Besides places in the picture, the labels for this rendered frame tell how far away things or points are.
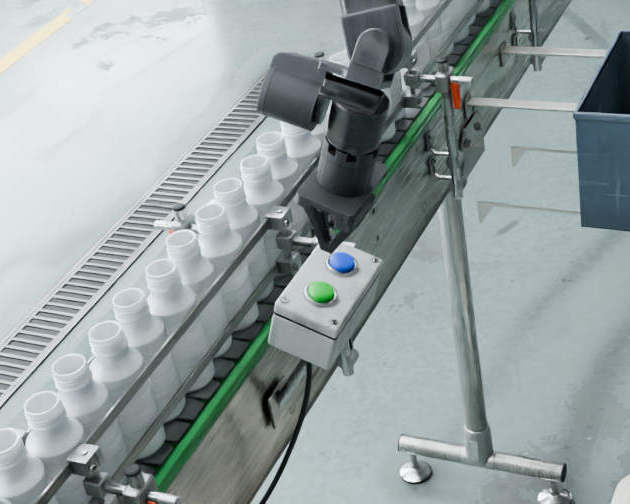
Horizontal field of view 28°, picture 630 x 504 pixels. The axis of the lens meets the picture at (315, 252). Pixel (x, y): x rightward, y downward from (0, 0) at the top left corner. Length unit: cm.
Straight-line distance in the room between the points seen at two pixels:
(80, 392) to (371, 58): 45
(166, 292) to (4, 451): 29
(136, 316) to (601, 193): 98
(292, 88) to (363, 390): 183
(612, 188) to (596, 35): 247
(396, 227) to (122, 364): 68
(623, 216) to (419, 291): 125
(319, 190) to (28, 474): 40
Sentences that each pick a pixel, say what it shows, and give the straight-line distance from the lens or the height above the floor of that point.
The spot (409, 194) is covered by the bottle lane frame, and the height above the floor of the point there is 91.
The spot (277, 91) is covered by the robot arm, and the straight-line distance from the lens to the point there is 125.
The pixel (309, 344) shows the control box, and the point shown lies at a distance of 142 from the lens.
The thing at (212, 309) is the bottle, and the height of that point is 107.
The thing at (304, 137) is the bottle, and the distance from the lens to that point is 169.
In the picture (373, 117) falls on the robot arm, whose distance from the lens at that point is 124.
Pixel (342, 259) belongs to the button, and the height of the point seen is 112.
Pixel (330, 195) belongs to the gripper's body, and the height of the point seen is 127.
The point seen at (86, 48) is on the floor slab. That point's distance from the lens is 519.
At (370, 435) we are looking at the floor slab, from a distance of 290.
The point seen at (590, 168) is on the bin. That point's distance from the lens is 211.
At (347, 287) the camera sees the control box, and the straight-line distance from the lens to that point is 144.
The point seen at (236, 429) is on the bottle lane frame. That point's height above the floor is 94.
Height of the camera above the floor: 193
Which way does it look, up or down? 33 degrees down
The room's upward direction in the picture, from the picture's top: 11 degrees counter-clockwise
